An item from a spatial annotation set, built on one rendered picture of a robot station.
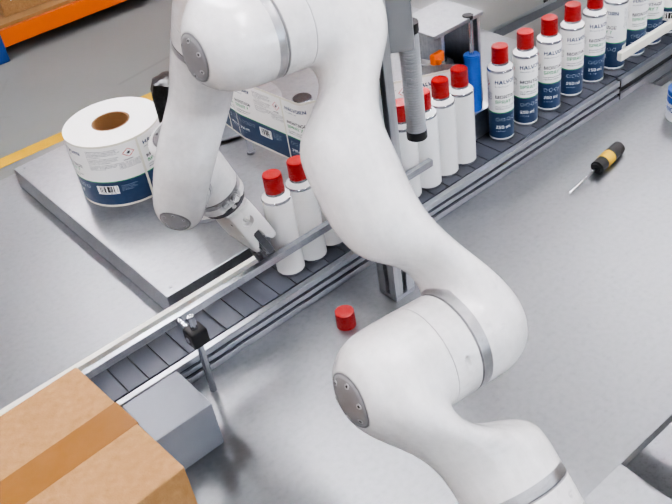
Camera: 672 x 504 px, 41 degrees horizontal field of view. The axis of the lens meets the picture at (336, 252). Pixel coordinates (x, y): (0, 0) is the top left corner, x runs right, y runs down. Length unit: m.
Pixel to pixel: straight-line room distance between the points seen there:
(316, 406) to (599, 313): 0.50
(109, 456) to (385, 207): 0.42
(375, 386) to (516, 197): 0.96
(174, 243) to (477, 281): 0.89
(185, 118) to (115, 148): 0.60
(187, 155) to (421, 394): 0.52
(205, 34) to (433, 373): 0.41
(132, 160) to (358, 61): 0.95
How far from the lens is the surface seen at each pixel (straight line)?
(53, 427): 1.12
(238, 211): 1.42
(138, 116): 1.90
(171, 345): 1.52
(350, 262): 1.63
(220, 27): 0.92
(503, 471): 0.96
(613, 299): 1.58
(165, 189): 1.28
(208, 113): 1.23
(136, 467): 1.03
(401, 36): 1.34
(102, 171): 1.86
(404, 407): 0.91
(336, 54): 0.97
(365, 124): 0.94
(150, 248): 1.75
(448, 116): 1.71
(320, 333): 1.54
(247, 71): 0.93
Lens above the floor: 1.88
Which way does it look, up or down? 38 degrees down
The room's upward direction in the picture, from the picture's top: 10 degrees counter-clockwise
